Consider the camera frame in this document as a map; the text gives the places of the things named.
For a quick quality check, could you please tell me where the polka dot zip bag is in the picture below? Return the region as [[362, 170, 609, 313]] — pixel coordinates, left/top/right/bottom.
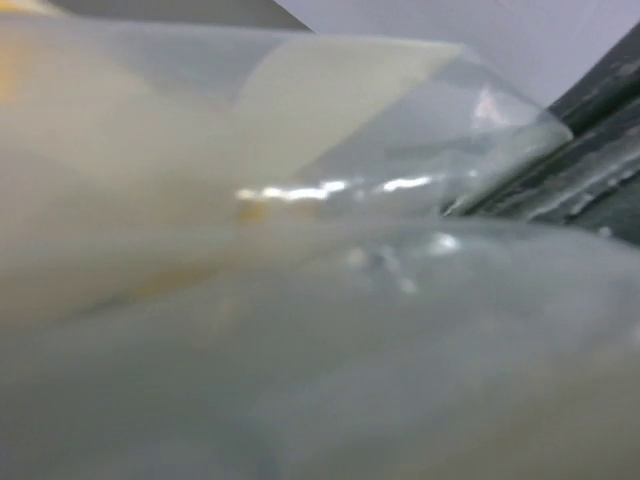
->
[[1, 1, 639, 479]]

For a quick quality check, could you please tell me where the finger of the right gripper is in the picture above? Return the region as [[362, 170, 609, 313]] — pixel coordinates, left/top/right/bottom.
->
[[550, 23, 639, 137], [456, 149, 639, 245]]

